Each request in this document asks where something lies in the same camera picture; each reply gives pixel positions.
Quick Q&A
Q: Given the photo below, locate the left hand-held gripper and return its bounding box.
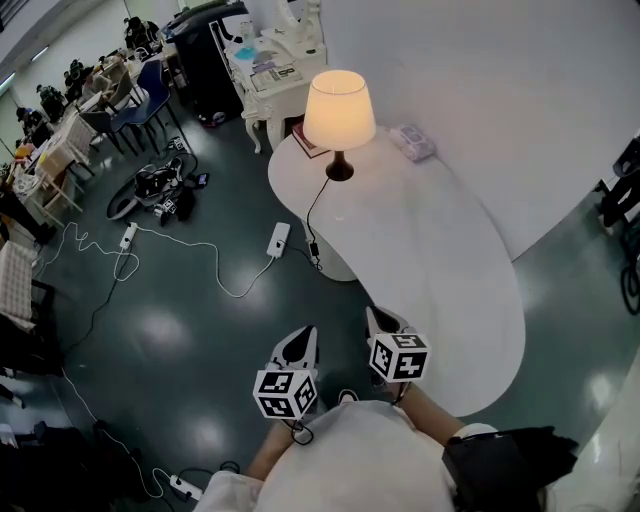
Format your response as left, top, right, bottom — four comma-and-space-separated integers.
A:
253, 326, 321, 420

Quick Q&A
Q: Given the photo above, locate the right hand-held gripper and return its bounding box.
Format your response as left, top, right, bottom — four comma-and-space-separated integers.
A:
366, 305, 431, 384

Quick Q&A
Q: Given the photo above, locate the black lamp power cable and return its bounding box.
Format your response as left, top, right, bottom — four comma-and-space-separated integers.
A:
277, 177, 332, 274

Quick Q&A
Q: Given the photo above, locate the table lamp with cream shade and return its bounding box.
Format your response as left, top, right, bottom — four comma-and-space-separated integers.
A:
302, 69, 377, 182

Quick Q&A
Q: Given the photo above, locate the person's right forearm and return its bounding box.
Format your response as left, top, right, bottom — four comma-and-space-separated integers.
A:
399, 382, 469, 446

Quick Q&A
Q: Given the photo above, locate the person's left forearm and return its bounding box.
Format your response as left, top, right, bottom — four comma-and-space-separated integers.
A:
247, 418, 301, 479

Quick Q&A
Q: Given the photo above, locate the black cloth bag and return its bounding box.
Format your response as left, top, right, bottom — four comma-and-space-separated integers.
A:
442, 425, 579, 512

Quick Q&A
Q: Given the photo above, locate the purple white tissue pack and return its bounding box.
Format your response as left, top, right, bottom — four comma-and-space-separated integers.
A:
388, 123, 437, 164

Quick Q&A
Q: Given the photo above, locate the dark red book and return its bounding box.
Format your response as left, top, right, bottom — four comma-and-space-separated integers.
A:
291, 119, 332, 160

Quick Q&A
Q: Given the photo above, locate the black equipment backpack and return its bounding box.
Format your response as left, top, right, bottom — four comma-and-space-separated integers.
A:
133, 157, 211, 226

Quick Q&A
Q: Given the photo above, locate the grey curved hoop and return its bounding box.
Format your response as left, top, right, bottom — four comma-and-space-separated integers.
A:
107, 192, 144, 221

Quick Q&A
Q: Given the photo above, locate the white ornate vanity table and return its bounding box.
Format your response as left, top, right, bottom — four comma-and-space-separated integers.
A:
222, 27, 329, 154

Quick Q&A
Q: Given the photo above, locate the printed white box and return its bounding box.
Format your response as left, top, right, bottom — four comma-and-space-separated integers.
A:
252, 67, 302, 92

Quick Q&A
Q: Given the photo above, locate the checkered seat cushion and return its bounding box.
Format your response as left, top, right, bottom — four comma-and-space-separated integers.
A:
0, 239, 39, 329

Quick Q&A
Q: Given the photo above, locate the black tall machine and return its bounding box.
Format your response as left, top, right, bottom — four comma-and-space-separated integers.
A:
164, 0, 249, 120

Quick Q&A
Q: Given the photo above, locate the grey chair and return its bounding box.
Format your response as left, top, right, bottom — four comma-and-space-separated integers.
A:
79, 74, 132, 154

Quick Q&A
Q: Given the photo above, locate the blue chair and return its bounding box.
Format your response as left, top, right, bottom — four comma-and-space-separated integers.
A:
110, 59, 179, 157

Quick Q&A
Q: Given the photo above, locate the white oval vanity mirror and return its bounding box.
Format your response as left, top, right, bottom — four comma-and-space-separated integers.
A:
272, 0, 322, 44

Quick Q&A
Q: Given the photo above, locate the wooden table with white cloth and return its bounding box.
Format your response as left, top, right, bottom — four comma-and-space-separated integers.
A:
19, 112, 96, 226

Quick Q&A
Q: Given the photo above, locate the white power cable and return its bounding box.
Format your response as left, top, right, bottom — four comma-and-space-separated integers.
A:
59, 367, 174, 501
32, 222, 141, 282
133, 225, 276, 299

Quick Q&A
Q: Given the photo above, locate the white cylindrical table pedestal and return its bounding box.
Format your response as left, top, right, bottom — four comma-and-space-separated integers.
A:
307, 232, 359, 282

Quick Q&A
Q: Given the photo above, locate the black floor cable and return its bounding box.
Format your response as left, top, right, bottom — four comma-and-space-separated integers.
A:
179, 459, 242, 501
62, 277, 122, 351

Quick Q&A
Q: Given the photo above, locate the black coiled hose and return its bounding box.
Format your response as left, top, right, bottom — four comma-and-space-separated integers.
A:
619, 234, 640, 316

